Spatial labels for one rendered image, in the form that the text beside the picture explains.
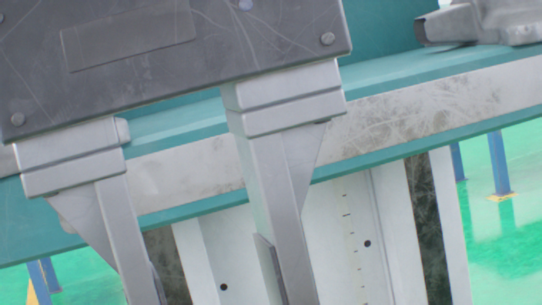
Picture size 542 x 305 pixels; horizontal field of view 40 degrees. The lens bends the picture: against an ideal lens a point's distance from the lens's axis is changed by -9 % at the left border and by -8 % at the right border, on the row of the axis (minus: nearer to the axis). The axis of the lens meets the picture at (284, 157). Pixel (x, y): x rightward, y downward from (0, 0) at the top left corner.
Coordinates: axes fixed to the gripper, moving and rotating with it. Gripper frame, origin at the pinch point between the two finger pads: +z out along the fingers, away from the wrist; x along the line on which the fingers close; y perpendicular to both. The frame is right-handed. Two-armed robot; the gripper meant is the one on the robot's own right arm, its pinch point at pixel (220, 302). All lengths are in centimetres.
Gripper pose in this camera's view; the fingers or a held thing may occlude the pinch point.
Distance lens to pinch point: 31.0
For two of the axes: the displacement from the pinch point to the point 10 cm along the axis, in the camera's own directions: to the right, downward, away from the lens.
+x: -9.4, 2.6, -2.4
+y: -2.7, -1.1, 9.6
